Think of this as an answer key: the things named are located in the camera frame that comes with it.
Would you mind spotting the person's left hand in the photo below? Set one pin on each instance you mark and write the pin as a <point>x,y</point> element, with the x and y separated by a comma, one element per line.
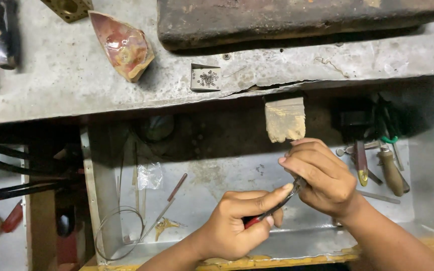
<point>228,226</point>

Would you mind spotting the person's right hand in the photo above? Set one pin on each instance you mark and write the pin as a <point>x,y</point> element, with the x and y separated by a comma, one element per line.
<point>326,180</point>

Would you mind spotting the maroon tool with yellow tip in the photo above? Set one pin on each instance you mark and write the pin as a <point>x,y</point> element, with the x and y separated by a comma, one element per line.
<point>361,162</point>

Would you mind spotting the metal-lined bench drawer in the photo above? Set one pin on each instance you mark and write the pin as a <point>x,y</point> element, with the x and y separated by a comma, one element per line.
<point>220,177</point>

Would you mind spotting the flat grey metal file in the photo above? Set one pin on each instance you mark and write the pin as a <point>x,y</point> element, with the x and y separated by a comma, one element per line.
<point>379,197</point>

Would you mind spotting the black box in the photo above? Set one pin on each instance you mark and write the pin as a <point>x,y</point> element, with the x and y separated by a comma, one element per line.
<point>354,118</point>

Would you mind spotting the wooden bench pin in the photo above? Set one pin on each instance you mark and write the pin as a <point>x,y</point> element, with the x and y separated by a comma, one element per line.
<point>284,120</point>

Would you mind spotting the clear plastic bag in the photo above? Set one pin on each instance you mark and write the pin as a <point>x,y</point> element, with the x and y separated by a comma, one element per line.
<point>150,176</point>

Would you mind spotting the heap of tiny metal rings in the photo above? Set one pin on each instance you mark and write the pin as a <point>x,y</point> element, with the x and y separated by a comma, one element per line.
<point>209,78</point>

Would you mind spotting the small grey metal tray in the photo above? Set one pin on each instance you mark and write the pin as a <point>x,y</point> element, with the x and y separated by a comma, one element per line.
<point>196,77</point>

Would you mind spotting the screw head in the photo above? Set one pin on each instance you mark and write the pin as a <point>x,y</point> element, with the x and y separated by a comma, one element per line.
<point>226,57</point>

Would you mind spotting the dark rusty metal block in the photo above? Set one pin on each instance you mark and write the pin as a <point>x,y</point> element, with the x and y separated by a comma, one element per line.
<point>296,18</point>

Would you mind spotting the polished red agate stone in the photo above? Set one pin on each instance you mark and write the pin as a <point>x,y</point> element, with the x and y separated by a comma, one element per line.
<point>124,47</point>

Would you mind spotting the brass dapping block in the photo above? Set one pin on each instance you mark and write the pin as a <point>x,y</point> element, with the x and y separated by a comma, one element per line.
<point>68,8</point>

